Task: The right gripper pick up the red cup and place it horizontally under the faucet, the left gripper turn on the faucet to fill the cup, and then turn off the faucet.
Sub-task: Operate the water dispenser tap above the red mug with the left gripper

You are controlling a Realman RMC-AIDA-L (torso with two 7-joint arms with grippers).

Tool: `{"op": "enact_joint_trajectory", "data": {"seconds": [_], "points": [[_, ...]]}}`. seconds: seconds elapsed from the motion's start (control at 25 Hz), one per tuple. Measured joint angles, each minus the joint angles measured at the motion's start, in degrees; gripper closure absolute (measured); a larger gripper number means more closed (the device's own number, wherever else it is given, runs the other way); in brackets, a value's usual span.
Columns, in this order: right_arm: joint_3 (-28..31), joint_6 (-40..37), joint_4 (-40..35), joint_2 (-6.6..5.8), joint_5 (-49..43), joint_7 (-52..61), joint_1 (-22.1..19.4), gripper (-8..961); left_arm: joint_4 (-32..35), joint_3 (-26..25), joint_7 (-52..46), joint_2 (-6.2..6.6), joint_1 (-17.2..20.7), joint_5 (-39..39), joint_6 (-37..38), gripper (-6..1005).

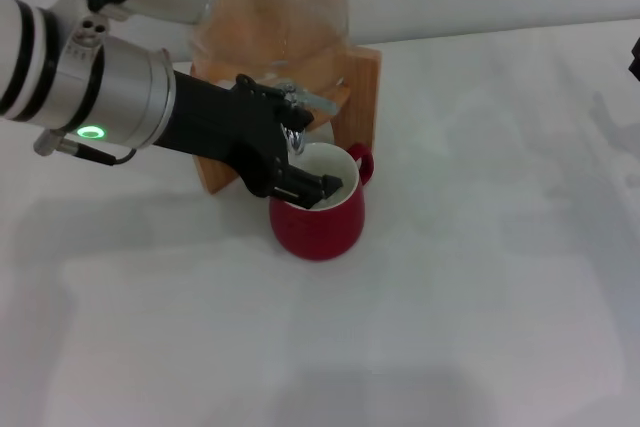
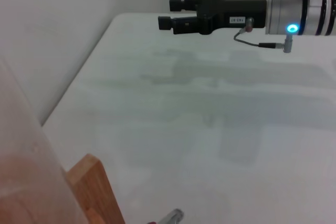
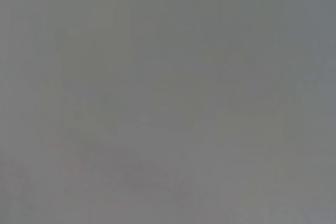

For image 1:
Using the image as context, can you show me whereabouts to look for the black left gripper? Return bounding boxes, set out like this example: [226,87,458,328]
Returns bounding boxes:
[153,71,345,211]

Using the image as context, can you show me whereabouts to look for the clear glass dispenser jar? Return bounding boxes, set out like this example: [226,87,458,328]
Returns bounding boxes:
[188,0,351,98]

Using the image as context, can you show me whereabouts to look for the wooden dispenser stand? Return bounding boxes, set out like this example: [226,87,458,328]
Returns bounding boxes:
[190,44,382,196]

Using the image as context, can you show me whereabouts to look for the chrome faucet with lever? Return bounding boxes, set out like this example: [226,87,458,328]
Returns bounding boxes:
[272,79,339,156]

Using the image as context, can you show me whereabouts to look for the red ceramic cup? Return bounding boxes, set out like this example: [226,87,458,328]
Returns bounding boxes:
[268,142,375,262]

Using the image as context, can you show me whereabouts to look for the thin black left wrist cable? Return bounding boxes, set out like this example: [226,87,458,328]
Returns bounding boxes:
[33,129,139,167]

